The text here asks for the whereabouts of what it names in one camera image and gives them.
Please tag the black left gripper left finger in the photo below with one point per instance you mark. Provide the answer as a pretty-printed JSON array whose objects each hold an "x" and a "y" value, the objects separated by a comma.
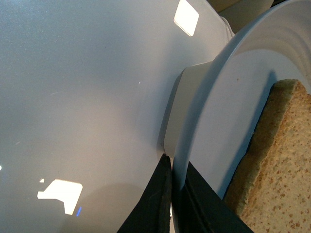
[{"x": 152, "y": 212}]

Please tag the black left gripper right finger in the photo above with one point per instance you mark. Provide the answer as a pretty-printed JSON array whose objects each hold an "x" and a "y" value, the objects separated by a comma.
[{"x": 198, "y": 209}]

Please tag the toasted bread slice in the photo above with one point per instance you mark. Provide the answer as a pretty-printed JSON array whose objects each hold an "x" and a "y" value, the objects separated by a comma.
[{"x": 271, "y": 187}]

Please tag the white round plate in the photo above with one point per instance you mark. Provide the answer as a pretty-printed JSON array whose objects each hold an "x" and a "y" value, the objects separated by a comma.
[{"x": 226, "y": 107}]

